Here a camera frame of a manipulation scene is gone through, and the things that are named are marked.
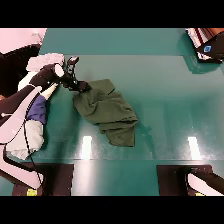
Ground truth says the white garment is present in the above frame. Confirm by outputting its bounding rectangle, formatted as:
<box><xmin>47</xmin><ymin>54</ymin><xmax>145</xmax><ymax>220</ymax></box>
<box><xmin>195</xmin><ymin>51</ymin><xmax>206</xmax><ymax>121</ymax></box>
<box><xmin>25</xmin><ymin>52</ymin><xmax>66</xmax><ymax>73</ymax></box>

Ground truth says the striped garment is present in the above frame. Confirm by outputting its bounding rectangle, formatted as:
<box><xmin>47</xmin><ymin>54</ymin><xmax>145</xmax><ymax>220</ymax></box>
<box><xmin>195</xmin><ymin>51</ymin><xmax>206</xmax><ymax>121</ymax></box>
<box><xmin>185</xmin><ymin>28</ymin><xmax>214</xmax><ymax>48</ymax></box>

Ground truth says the blue garment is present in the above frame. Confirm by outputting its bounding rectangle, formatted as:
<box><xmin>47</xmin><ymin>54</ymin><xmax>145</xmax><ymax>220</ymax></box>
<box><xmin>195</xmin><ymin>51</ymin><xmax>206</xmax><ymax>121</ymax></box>
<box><xmin>27</xmin><ymin>95</ymin><xmax>48</xmax><ymax>126</ymax></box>

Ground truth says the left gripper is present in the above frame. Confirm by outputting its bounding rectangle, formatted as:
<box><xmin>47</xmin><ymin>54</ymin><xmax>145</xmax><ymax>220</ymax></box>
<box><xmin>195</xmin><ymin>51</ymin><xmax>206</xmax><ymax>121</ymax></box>
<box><xmin>67</xmin><ymin>78</ymin><xmax>92</xmax><ymax>94</ymax></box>

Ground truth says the dark green T-shirt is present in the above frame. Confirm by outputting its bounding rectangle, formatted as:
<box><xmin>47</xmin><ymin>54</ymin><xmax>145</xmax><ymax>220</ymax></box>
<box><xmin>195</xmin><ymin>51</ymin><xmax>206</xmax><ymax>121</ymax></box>
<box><xmin>72</xmin><ymin>78</ymin><xmax>140</xmax><ymax>148</ymax></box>

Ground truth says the grey garment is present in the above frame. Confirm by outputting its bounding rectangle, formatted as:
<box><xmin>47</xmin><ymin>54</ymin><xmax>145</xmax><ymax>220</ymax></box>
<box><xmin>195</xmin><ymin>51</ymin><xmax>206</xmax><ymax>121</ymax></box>
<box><xmin>5</xmin><ymin>119</ymin><xmax>46</xmax><ymax>161</ymax></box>

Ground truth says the black cable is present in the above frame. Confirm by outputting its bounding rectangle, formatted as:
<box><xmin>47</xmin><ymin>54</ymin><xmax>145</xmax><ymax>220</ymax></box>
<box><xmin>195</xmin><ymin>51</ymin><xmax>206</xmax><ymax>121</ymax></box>
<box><xmin>21</xmin><ymin>95</ymin><xmax>46</xmax><ymax>196</ymax></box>

